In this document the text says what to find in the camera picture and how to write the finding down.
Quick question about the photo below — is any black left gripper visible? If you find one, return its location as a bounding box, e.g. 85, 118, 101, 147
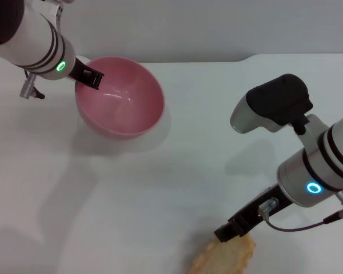
68, 57, 105, 90

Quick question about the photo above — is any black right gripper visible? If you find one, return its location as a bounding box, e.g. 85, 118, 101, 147
213, 184, 293, 243

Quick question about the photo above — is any long golden bread loaf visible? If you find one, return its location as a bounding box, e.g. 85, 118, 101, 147
185, 233, 257, 274

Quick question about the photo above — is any pink plastic bowl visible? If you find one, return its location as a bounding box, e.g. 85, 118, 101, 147
74, 55, 165, 140

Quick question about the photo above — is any left arm cable with connector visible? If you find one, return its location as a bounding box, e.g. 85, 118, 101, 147
19, 69, 46, 100

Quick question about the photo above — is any arm cable with connector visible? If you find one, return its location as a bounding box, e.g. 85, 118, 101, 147
19, 69, 46, 100
258, 190, 343, 231

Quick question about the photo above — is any right arm cable with connector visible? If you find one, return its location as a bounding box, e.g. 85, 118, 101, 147
258, 190, 343, 231

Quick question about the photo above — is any silver left camera bracket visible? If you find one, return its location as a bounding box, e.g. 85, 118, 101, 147
38, 0, 64, 31

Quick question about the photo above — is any silver camera bracket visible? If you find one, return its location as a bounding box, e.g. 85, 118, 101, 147
38, 0, 64, 31
292, 114, 327, 152

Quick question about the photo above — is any silver right camera bracket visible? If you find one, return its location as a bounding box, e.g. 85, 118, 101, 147
292, 114, 327, 152

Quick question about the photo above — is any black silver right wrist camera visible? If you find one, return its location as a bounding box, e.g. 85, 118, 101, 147
229, 73, 314, 134

